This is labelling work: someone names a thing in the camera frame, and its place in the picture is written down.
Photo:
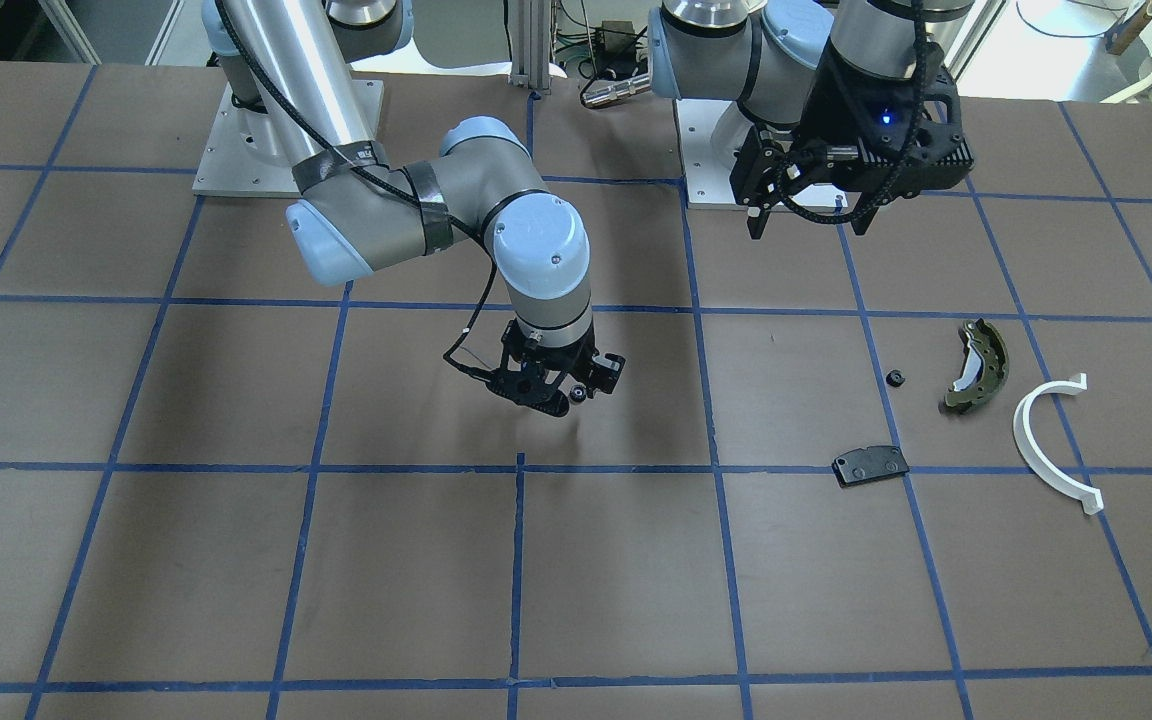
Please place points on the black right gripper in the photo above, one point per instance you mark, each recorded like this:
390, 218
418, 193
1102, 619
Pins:
607, 370

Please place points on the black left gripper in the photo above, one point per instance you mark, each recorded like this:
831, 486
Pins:
829, 118

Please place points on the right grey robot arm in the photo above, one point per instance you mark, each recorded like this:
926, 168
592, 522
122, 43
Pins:
357, 214

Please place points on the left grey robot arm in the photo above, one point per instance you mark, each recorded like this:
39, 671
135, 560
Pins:
763, 55

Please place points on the green brake shoe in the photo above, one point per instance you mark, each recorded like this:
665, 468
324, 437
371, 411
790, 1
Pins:
985, 368

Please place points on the black brake pad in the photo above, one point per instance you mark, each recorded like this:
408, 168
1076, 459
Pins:
861, 466

